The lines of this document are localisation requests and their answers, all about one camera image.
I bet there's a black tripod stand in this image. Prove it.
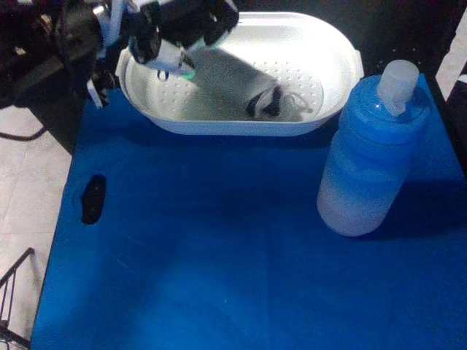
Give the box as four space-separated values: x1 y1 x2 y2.
0 246 36 349

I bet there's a blue water bottle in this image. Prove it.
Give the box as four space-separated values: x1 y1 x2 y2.
316 59 431 238

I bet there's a blue table cloth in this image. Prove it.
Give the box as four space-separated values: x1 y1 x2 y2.
31 72 467 350

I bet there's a white oval plastic basin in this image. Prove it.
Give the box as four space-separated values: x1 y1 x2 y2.
115 11 365 138

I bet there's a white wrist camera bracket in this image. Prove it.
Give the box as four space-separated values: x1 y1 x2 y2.
85 77 111 109

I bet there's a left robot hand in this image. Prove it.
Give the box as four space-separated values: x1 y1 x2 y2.
127 0 241 80

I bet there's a small black patch on cloth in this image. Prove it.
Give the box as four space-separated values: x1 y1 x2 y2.
80 174 108 225

